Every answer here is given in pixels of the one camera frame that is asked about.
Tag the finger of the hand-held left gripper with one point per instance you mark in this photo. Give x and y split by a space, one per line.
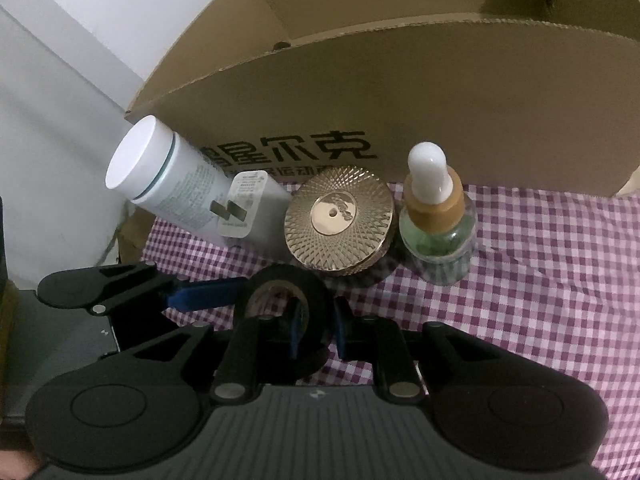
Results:
210 295

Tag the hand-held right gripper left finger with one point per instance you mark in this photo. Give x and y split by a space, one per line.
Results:
296 332

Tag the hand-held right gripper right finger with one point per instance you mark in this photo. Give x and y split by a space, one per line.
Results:
342 330

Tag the black tape roll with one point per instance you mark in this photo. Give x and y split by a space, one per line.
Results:
320 300

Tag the white charger plug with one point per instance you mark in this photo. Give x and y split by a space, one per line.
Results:
245 195

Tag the white cylindrical bottle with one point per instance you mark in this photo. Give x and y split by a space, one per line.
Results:
150 160

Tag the green dropper bottle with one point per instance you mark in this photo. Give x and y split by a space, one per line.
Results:
435 200

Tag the large cardboard box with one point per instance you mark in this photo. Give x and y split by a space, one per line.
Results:
450 110

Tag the purple checkered tablecloth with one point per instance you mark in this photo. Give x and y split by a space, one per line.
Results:
525 285

